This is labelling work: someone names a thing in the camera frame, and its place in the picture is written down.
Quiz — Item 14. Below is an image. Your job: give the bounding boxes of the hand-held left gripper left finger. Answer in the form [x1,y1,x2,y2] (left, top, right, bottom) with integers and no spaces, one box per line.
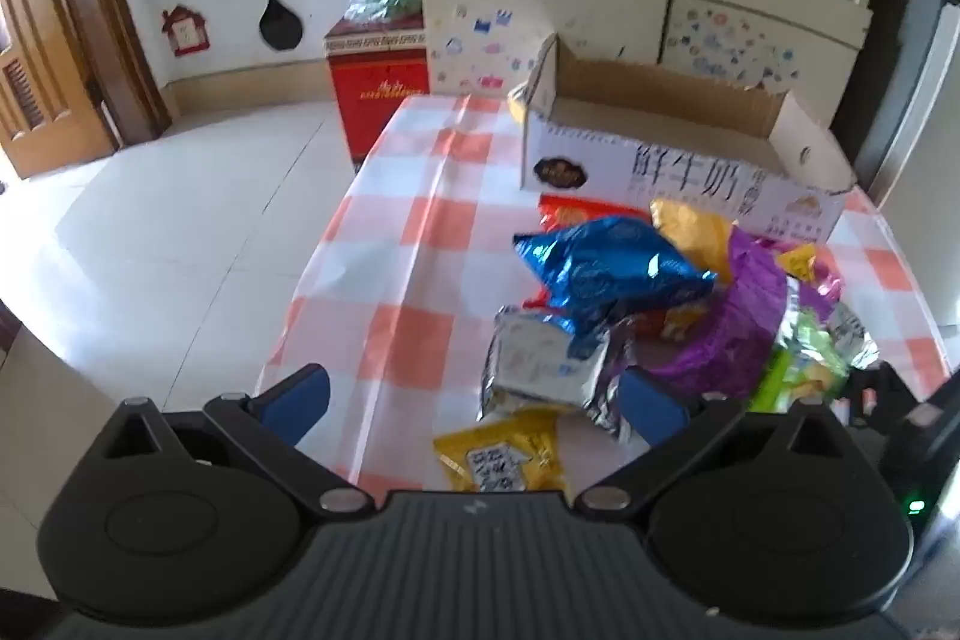
[103,362,375,518]

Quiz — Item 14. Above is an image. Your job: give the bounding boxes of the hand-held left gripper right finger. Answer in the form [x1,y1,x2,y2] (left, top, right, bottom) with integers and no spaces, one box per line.
[572,365,857,521]

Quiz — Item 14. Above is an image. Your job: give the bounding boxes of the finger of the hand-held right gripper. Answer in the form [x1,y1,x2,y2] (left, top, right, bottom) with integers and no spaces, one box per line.
[844,360,927,429]

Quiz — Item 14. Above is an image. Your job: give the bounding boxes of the silver foil snack packet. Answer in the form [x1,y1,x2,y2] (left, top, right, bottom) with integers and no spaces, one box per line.
[475,305,640,443]

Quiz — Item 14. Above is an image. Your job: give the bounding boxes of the large yellow snack bag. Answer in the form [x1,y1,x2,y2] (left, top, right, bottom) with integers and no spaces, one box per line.
[648,197,740,286]

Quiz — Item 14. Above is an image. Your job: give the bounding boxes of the cardboard box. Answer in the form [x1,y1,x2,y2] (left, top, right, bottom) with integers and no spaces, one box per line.
[517,32,857,245]

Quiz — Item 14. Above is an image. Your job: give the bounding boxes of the crumpled silver snack packet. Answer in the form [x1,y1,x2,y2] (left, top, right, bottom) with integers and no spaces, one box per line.
[780,298,883,372]

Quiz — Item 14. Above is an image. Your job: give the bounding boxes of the green snack packet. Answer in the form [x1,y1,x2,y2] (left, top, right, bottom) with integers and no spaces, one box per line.
[750,302,853,414]

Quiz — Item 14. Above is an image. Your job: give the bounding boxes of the purple foil snack bag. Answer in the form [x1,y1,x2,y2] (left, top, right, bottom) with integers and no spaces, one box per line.
[636,227,845,402]

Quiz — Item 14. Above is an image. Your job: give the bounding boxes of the blue foil snack bag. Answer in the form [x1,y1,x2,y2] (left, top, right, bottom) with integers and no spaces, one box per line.
[512,215,718,338]

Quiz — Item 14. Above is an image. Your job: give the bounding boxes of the small yellow snack packet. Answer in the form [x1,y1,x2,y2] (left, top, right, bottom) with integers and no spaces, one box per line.
[433,407,573,493]

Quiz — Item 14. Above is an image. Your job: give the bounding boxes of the tiny yellow snack packet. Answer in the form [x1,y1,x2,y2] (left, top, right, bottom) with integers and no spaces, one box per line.
[775,242,823,286]

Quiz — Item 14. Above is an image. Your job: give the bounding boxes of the orange checkered tablecloth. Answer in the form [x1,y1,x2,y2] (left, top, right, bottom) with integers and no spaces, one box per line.
[253,91,955,500]

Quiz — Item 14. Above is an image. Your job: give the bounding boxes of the red snack packet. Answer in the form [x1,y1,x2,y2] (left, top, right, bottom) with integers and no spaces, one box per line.
[538,194,658,236]

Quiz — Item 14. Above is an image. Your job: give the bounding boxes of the red carton box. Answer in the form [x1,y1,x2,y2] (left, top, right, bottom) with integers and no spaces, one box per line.
[323,16,431,175]

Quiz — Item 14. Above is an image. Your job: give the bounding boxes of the grey refrigerator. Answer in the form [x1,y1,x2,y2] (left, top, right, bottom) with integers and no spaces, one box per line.
[861,0,960,215]

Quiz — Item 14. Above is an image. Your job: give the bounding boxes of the wooden door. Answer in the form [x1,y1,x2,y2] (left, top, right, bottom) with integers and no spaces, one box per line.
[0,0,171,181]

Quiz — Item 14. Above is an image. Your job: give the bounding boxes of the red house wall sticker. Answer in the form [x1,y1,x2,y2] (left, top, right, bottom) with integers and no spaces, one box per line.
[160,4,208,58]

